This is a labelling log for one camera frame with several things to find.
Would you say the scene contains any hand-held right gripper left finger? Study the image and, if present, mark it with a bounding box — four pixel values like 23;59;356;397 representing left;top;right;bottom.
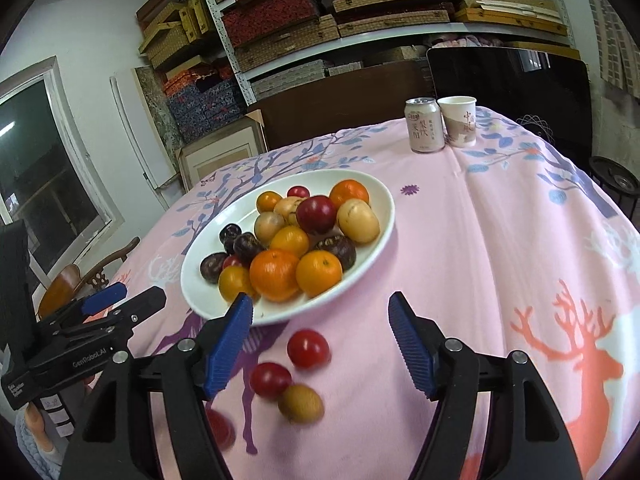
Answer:
60;291;255;480

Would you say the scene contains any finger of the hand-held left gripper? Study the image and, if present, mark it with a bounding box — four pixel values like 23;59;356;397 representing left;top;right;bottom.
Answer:
65;287;167;343
42;282;127;326

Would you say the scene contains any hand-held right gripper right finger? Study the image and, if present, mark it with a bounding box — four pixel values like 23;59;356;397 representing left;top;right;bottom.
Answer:
388;291;576;480

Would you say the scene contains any smooth yellow orange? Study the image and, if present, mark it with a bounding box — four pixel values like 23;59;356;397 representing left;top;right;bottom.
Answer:
256;190;283;213
270;225;311;258
218;265;258;301

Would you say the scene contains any dark brown water chestnut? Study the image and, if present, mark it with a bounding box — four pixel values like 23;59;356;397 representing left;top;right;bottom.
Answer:
200;253;230;282

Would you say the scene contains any red plum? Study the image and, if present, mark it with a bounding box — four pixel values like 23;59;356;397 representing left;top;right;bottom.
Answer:
296;195;338;235
205;407;237;453

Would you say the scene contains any orange tangerine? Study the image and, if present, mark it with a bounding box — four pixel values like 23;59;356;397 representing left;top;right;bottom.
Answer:
329;179;370;207
249;249;301;303
295;250;344;298

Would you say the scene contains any small tan longan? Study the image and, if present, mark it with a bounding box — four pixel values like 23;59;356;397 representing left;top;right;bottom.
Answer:
277;384;325;423

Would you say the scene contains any white plate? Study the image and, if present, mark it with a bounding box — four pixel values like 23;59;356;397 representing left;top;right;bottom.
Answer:
180;170;396;327

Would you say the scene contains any pale striped apple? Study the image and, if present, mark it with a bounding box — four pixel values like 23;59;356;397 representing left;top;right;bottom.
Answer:
253;211;286;243

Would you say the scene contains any lone dark passion fruit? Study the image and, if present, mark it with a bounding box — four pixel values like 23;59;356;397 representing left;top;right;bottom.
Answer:
313;234;357;271

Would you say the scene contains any pale yellow pear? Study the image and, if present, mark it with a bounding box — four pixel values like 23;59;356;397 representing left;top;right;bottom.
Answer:
336;199;381;244
274;197;303;226

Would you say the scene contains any person's left forearm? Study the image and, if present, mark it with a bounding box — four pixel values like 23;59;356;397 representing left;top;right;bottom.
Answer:
14;417;65;480

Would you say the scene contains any person's left hand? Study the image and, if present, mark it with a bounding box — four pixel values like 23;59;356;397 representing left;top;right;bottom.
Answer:
24;400;55;456

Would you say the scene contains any brown wooden chair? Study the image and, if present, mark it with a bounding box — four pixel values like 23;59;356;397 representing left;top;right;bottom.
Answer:
37;236;142;321

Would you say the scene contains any pink deer printed tablecloth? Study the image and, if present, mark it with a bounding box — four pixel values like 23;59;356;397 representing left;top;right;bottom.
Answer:
97;106;640;480

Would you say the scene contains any white board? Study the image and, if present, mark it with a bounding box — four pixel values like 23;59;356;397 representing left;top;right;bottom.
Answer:
109;75;173;196

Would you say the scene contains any grey marble slab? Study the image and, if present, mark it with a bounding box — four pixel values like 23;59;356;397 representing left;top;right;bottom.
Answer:
132;67;183;161

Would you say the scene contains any stack of blue patterned boxes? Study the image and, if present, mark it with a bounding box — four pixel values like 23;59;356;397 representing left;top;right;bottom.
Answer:
164;62;247;143

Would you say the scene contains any pale drink can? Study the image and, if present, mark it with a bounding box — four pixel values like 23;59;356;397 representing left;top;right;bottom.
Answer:
405;97;446;154

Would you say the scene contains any white paper cup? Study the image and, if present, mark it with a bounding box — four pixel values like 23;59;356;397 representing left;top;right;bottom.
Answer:
438;95;477;148

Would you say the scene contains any brown wooden panel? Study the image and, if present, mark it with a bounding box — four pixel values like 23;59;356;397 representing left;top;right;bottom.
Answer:
247;62;431;151

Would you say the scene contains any stack of tan boxes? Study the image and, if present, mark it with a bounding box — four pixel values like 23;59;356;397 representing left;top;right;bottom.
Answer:
137;0;216;73

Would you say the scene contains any black round stool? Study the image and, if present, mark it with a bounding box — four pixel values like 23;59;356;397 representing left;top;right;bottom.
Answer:
587;156;640;211

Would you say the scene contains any white metal shelf rack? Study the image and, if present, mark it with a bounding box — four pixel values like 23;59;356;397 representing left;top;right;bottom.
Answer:
192;0;576;111

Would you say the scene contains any black glossy panel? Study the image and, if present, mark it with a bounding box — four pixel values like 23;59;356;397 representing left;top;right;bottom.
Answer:
426;46;593;161

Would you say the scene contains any pink cloth bundle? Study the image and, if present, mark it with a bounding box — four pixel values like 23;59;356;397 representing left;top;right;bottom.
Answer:
432;32;501;50

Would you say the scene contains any stack of woven bamboo boxes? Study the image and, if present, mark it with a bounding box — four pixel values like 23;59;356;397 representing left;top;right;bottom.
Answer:
205;0;571;73

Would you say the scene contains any hanging bamboo mat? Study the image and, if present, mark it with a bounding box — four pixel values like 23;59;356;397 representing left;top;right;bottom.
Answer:
582;0;640;98

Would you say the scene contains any dark window white frame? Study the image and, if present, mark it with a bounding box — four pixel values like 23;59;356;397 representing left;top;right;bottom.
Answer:
0;57;125;286

